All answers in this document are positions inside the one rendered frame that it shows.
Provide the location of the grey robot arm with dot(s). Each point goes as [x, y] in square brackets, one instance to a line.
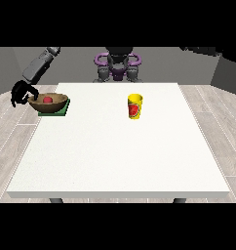
[37, 68]

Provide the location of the yellow cup with melon print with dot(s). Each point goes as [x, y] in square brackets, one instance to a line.
[135, 107]

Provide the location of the brown wooden bowl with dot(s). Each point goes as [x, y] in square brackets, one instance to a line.
[48, 106]

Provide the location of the green square pad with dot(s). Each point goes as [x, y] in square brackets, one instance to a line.
[63, 111]

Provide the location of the small red ball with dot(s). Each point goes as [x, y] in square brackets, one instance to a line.
[47, 99]

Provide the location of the dark table leg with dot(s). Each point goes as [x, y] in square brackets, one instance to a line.
[179, 200]
[56, 200]

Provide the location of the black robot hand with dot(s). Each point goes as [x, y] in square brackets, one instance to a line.
[20, 91]
[201, 50]

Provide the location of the grey purple-ringed robot trunk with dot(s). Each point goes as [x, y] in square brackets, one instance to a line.
[118, 69]

